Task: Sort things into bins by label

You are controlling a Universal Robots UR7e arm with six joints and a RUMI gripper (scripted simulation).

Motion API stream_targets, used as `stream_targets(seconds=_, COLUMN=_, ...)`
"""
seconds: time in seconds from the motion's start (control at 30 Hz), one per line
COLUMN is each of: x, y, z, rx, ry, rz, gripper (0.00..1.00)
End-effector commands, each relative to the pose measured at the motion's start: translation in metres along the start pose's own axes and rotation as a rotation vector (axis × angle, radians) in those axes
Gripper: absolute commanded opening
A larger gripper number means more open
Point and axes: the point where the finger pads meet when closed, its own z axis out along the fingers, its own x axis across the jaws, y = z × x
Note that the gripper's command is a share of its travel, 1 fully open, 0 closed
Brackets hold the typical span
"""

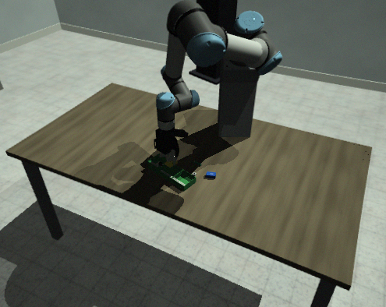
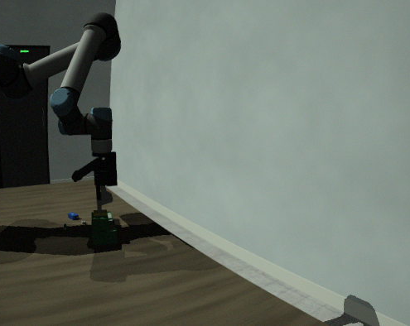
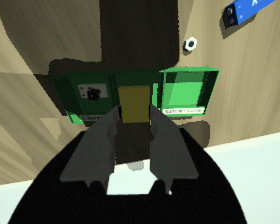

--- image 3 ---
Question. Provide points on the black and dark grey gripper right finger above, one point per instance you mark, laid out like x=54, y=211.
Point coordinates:
x=190, y=172

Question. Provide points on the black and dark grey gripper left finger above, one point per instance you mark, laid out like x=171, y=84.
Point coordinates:
x=87, y=158

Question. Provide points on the silver hex nut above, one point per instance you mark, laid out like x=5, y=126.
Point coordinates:
x=190, y=44

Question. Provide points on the green rack of labelled bins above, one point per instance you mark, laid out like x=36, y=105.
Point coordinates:
x=186, y=89

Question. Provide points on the black die with white pips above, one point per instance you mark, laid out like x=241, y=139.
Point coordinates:
x=93, y=94

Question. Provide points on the grey domino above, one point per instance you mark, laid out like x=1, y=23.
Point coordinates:
x=83, y=88

